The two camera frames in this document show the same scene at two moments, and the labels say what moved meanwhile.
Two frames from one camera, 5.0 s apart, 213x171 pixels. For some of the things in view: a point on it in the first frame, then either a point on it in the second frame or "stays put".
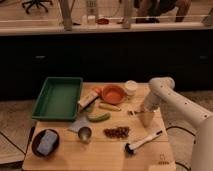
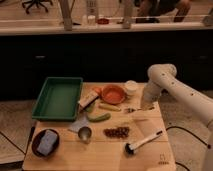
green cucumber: [99, 117] stays put
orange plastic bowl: [113, 94] stays put
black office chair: [36, 3] stays put
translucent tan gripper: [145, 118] to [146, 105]
